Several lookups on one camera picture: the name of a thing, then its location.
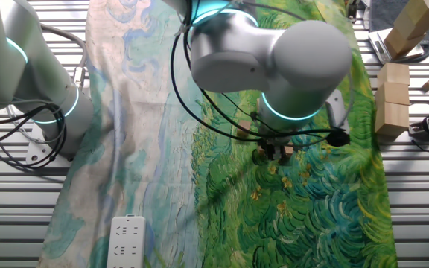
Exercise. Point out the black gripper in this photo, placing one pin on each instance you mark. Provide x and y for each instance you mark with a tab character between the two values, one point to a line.
274	144

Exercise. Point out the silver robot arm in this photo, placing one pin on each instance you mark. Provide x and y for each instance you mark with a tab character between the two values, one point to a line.
304	56

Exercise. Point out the painted landscape cloth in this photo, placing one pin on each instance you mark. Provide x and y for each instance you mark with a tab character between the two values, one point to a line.
274	204

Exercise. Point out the large wooden cube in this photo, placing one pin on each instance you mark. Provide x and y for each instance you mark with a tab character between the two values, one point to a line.
398	42
391	119
428	5
413	24
394	73
392	93

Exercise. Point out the silver digital scale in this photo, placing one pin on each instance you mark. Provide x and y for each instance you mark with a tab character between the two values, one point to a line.
378	44

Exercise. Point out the white power strip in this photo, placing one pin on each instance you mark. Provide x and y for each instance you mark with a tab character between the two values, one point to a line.
125	242

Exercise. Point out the long wooden block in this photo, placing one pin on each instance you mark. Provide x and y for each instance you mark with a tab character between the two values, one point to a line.
382	13

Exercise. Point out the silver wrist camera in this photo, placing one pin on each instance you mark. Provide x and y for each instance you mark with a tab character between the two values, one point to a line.
335	109

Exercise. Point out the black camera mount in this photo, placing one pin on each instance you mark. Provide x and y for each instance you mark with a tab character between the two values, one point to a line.
353	9

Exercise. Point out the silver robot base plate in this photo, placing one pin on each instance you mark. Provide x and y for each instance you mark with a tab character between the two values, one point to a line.
37	154

